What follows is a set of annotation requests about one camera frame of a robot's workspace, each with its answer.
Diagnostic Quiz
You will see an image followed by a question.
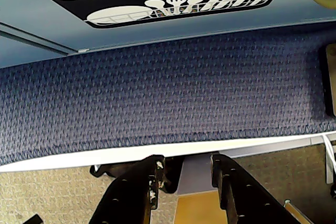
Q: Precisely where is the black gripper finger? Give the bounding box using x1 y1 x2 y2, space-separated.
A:
211 154 307 224
89 155 166 224

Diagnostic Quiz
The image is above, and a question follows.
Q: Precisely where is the dishwasher door with rack decal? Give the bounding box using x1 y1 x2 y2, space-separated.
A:
0 0 336 51

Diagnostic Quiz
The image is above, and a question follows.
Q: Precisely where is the white cable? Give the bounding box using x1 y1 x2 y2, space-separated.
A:
323 134 336 184

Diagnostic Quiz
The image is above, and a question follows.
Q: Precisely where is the gray rounded desk divider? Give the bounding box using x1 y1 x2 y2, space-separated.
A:
318 45 336 118

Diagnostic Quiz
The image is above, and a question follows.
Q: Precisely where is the black table clamp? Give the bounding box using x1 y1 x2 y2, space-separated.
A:
90 155 182 194

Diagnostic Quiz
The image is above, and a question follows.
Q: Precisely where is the blue toy kitchen body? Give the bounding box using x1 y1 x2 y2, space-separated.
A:
0 21 336 69

